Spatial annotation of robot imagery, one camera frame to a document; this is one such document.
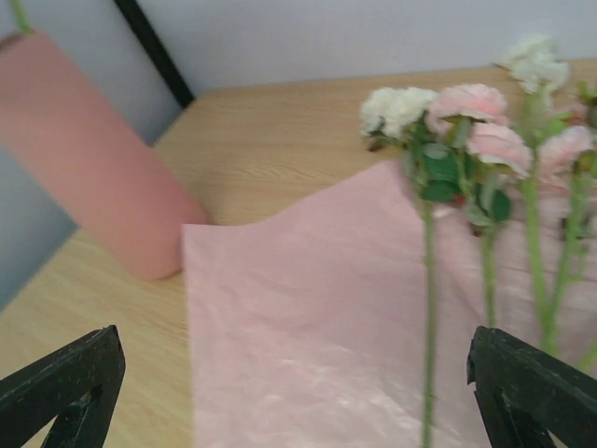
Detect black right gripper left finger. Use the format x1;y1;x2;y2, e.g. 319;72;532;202
1;325;126;447

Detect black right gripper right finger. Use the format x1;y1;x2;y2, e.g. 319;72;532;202
466;326;596;448

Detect pink cylindrical vase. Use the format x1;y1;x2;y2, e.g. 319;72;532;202
1;31;206;280

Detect artificial flower bunch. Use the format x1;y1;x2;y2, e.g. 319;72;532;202
359;35;596;447

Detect peach rose stem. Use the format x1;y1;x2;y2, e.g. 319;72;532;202
7;0;34;35

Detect left black frame post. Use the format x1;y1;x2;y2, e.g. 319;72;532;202
113;0;195;109

